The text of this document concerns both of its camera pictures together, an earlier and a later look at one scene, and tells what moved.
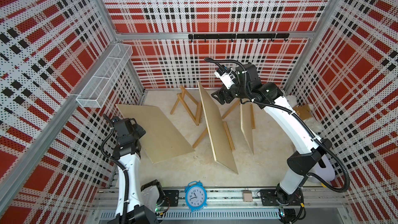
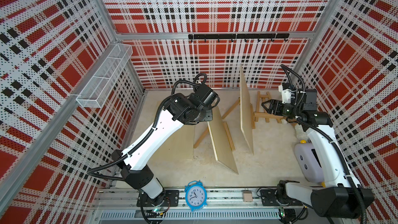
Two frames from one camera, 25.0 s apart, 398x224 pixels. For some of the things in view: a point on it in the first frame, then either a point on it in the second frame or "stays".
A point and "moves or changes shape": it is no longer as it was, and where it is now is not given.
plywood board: x=160 y=141 moves or changes shape
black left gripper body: x=138 y=132 -> x=204 y=114
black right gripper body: x=236 y=92 -> x=289 y=111
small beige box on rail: x=247 y=196 stays
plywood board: x=221 y=144 stays
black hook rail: x=232 y=37 stays
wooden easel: x=234 y=105 stays
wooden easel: x=227 y=132 stays
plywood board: x=245 y=123 stays
